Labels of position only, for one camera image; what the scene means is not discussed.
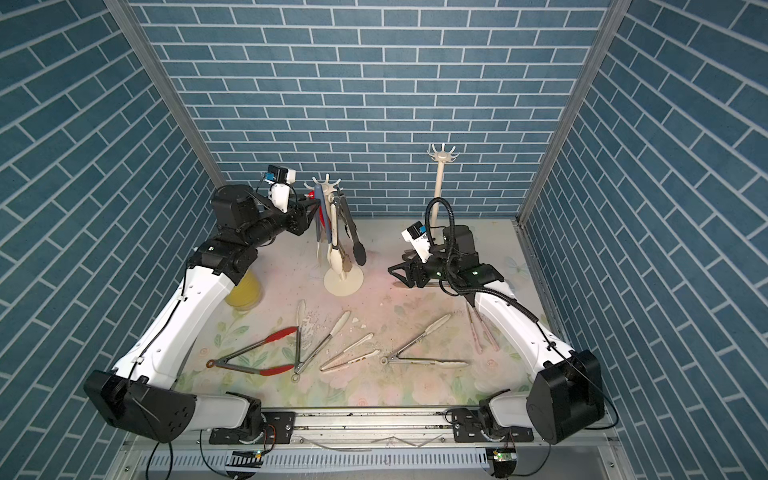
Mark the steel tongs cream tips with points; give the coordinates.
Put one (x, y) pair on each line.
(337, 258)

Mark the black steel tongs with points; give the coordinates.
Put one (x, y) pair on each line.
(359, 251)

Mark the steel tongs white tips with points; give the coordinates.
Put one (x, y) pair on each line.
(301, 365)

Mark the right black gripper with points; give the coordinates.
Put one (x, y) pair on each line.
(416, 267)

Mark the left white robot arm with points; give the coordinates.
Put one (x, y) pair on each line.
(137, 395)

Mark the steel tongs cream ends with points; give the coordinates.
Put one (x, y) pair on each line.
(416, 351)

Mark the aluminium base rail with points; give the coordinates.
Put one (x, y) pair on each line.
(314, 442)

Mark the red handled steel tongs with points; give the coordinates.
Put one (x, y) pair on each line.
(320, 222)

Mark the red tipped steel tongs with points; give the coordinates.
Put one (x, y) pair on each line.
(253, 359)

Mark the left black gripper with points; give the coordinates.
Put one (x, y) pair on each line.
(297, 220)

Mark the yellow cup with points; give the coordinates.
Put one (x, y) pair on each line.
(246, 294)

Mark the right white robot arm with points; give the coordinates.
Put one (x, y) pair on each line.
(566, 395)

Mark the blue cream tongs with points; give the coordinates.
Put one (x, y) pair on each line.
(328, 226)

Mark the cream utensil rack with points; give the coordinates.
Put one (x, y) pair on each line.
(355, 276)
(442, 157)

